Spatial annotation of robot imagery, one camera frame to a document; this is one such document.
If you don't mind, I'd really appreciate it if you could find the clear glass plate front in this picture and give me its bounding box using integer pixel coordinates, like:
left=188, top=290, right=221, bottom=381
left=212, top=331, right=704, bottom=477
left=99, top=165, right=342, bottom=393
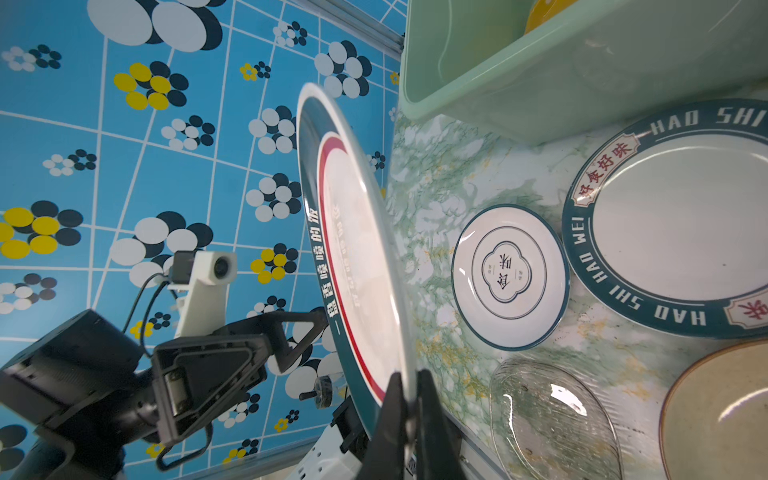
left=489, top=360, right=624, bottom=479

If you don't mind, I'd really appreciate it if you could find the white teal lettered plate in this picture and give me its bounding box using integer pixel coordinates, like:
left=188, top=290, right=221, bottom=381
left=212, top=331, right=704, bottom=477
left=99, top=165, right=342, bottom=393
left=561, top=98, right=767, bottom=339

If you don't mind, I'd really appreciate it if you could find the yellow polka dot plate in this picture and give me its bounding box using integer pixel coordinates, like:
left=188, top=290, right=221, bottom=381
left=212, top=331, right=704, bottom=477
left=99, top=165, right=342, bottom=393
left=525, top=0, right=577, bottom=34

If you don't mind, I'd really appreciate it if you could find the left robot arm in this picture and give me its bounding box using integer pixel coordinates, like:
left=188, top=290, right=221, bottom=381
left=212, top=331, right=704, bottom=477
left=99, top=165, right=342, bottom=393
left=1, top=310, right=328, bottom=479

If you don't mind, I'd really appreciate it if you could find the beige ceramic plate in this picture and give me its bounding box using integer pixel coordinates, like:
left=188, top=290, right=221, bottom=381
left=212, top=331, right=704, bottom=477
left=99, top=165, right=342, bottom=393
left=659, top=340, right=767, bottom=479

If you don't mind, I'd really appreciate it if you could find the small white green-rimmed plate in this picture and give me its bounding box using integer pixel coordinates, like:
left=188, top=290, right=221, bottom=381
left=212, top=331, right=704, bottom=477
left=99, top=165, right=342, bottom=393
left=452, top=205, right=570, bottom=351

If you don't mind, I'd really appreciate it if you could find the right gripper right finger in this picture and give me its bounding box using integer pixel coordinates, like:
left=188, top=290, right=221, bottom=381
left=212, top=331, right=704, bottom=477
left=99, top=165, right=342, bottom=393
left=416, top=369, right=466, bottom=480

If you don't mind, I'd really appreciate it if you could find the mint green plastic bin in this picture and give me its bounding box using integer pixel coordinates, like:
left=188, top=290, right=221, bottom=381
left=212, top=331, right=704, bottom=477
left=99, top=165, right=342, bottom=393
left=399, top=1, right=767, bottom=145

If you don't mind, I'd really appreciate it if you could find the large white red-rimmed plate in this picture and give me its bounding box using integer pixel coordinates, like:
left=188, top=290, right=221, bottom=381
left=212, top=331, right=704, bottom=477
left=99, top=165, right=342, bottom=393
left=296, top=83, right=417, bottom=434

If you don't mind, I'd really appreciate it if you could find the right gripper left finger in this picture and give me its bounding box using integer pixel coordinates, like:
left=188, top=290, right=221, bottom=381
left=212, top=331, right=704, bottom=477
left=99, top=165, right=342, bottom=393
left=356, top=373, right=413, bottom=480

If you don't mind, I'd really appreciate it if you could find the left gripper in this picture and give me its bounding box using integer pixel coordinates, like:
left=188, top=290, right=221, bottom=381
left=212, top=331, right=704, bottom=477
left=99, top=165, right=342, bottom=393
left=151, top=309, right=328, bottom=446

